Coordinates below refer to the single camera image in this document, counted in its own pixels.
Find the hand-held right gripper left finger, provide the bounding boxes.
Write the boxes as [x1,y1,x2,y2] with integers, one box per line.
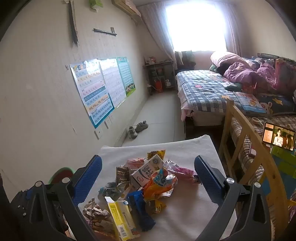
[28,155,103,241]

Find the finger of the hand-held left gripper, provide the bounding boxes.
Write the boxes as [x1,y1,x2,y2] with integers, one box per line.
[9,187,31,232]

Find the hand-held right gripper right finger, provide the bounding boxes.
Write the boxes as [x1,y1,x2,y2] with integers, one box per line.
[194,155,271,241]

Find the silver and blue wrapper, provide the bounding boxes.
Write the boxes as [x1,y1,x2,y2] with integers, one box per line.
[99,182,130,201]

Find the pink plastic wrapper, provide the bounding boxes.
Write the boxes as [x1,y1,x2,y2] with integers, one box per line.
[165,160,200,184]

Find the green bowl with red inside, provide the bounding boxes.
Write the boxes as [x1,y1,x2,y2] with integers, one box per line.
[48,167,75,184]

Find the silver foil wrapper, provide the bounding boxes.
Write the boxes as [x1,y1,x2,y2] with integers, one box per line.
[82,198,112,220]

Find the orange snack wrapper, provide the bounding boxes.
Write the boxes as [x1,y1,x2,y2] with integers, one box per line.
[143,167,178,201]

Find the yellow medicine box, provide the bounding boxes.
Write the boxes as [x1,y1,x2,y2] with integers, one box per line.
[105,197,140,241]

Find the pink strawberry print carton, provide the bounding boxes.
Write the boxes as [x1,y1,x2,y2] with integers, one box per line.
[124,158,146,168]

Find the yellow snack wrapper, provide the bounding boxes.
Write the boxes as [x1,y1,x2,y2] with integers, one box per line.
[147,149,166,161]

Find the small yellow printed wrapper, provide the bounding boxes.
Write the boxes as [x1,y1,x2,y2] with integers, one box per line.
[146,199,167,214]

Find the white and blue milk carton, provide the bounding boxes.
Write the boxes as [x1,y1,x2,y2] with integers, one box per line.
[131,154,165,189]

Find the blue plastic wrapper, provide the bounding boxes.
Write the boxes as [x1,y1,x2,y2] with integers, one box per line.
[127,190,156,232]

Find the white towel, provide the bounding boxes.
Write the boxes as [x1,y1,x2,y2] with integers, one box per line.
[79,135,238,241]

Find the pink bed sheet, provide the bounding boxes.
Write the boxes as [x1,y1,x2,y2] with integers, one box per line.
[180,93,195,121]

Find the white scissors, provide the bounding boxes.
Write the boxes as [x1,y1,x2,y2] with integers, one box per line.
[252,117,267,127]

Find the smartphone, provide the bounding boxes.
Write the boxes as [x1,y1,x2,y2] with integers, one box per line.
[262,122,296,151]

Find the children's picture book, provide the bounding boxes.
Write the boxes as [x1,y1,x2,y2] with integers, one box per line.
[233,91,267,117]

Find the navy cartoon pillow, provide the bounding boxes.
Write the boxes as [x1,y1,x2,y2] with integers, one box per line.
[256,93,295,114]

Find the purple quilt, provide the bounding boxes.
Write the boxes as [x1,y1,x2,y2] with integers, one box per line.
[223,61,277,91]

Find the pink pillow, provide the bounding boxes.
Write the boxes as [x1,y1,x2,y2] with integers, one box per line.
[210,51,246,70]

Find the metal shelf table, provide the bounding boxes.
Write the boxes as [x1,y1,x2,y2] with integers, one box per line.
[143,59,176,93]

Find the pale pink curtain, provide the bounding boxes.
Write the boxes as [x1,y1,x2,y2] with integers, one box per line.
[225,0,242,56]
[136,4,175,70]

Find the wooden bed rail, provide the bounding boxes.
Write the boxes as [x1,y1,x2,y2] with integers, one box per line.
[218,98,292,241]

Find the blue learning wall poster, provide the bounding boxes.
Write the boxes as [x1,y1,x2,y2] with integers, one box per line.
[70,59,115,129]

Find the white learning wall poster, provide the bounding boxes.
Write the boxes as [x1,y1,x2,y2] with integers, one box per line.
[99,58,127,108]

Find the green learning wall poster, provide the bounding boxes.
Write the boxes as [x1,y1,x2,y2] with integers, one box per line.
[116,57,136,97]

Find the black wall rail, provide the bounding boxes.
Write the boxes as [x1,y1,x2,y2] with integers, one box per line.
[93,27,117,37]

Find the wall air conditioner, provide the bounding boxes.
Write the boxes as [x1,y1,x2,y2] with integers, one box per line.
[112,0,142,24]

